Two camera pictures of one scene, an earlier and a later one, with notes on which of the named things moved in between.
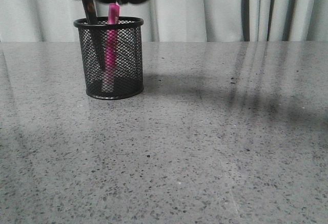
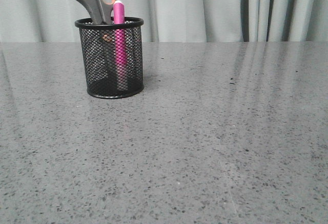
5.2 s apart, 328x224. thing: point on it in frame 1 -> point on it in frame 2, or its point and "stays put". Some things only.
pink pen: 108,82 -> 121,47
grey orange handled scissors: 91,18 -> 102,14
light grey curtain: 234,9 stays put
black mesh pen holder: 112,52 stays put
